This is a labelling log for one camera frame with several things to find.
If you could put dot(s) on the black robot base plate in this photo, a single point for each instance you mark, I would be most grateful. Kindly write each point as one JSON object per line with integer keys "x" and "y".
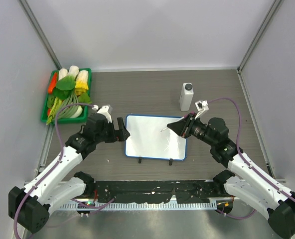
{"x": 155, "y": 192}

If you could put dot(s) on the orange toy carrot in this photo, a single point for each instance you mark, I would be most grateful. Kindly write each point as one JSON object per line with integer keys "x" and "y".
{"x": 52, "y": 83}

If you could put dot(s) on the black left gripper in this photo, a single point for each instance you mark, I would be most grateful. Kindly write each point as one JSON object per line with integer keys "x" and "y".
{"x": 113, "y": 137}

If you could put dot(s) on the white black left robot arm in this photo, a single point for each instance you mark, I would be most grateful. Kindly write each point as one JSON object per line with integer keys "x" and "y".
{"x": 32, "y": 205}

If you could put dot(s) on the white slotted cable duct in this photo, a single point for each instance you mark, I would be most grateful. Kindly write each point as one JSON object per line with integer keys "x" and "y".
{"x": 170, "y": 206}

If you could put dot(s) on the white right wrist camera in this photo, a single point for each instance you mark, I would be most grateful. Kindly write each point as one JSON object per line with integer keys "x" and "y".
{"x": 202, "y": 107}

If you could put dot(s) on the blue-framed whiteboard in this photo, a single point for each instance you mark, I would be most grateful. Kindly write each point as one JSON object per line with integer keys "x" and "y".
{"x": 146, "y": 140}

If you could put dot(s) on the green toy bean bundle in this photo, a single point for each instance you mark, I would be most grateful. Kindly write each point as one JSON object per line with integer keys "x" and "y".
{"x": 70, "y": 112}

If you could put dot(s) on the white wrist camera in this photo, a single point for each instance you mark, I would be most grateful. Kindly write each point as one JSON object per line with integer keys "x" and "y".
{"x": 106, "y": 110}
{"x": 202, "y": 107}

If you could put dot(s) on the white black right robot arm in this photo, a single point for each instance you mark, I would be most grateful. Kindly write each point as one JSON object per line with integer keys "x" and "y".
{"x": 242, "y": 178}

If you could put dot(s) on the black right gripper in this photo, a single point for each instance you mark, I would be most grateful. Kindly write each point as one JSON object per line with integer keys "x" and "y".
{"x": 184, "y": 126}

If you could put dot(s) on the yellow green toy stalks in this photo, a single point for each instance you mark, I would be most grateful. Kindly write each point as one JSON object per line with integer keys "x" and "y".
{"x": 53, "y": 110}

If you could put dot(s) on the white green toy cabbage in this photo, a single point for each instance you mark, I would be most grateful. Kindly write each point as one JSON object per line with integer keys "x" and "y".
{"x": 73, "y": 71}

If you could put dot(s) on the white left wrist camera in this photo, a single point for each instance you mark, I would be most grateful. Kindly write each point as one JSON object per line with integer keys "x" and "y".
{"x": 106, "y": 110}

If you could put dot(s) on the green plastic vegetable tray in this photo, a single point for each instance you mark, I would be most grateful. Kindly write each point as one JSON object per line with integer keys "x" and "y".
{"x": 63, "y": 89}

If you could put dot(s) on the white bottle black cap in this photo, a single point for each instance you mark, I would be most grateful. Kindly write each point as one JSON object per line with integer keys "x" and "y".
{"x": 186, "y": 96}

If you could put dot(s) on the yellow white toy napa cabbage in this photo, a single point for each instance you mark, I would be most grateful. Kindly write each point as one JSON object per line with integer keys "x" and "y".
{"x": 81, "y": 83}

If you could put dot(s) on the white toy bok choy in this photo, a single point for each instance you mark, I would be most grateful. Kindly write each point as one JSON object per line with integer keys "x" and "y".
{"x": 62, "y": 73}

